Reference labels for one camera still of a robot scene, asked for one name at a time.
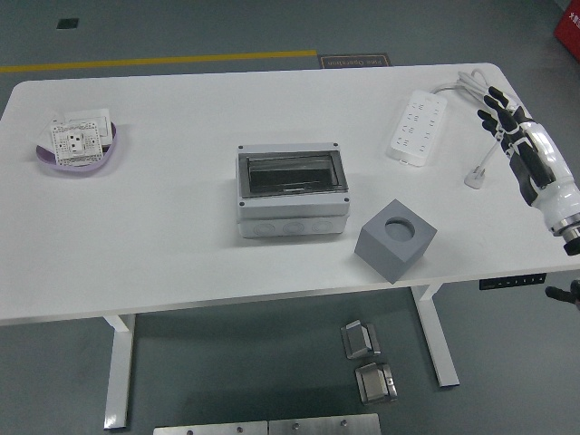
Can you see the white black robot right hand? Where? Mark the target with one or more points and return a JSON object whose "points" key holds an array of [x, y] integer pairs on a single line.
{"points": [[550, 181]]}

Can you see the transparent hinged box lid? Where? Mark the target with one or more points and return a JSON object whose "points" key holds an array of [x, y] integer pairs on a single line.
{"points": [[290, 174]]}

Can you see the grey plastic junction box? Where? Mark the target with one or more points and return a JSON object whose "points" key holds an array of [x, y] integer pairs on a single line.
{"points": [[290, 213]]}

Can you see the red box with white text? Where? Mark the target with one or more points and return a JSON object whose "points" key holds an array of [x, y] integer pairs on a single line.
{"points": [[568, 31]]}

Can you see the grey cube with round hole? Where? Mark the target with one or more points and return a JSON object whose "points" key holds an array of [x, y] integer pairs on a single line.
{"points": [[385, 259]]}

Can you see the black table control panel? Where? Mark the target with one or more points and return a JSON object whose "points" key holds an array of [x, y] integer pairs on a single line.
{"points": [[512, 281]]}

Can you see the white table leg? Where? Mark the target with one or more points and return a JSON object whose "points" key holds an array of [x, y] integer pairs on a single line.
{"points": [[118, 385], [437, 344]]}

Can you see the dark floor sign with text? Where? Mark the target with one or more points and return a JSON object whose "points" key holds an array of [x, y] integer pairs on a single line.
{"points": [[353, 62]]}

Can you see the small metal block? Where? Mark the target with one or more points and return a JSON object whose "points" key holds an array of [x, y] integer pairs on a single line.
{"points": [[374, 385], [359, 341]]}

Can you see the purple shallow bowl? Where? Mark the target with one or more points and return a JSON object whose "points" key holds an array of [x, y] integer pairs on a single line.
{"points": [[81, 167]]}

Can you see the white socket panel with grid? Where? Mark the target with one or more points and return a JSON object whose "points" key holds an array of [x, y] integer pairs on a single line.
{"points": [[74, 142]]}

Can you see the black floor hatch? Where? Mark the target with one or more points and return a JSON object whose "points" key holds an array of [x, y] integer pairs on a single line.
{"points": [[67, 24]]}

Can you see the small white plastic plate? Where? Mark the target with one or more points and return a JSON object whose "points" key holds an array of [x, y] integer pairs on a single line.
{"points": [[43, 138]]}

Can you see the grey metal base plate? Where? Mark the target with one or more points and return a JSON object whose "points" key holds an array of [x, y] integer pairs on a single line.
{"points": [[208, 429], [324, 426]]}

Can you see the white blank switch plate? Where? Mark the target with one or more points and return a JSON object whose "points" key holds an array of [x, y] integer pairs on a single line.
{"points": [[90, 115]]}

